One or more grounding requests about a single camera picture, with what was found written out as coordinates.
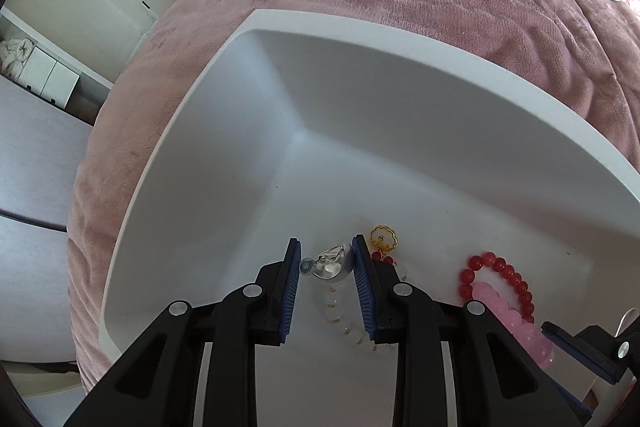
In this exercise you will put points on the white plastic tray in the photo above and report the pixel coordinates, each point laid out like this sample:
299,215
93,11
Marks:
380,117

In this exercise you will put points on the white crumpled cloth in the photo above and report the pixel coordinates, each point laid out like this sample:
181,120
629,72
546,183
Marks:
14,56

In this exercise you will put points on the gold flower charm red beads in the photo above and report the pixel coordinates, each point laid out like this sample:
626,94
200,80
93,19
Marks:
384,241

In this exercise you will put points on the white storage boxes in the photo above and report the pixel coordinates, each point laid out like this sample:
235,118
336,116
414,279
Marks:
50,74

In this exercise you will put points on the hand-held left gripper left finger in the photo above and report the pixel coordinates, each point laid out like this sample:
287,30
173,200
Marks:
291,293

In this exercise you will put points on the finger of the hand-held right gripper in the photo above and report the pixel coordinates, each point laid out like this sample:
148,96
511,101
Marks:
582,347

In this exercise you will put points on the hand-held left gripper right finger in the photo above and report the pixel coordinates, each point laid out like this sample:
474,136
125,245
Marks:
364,293

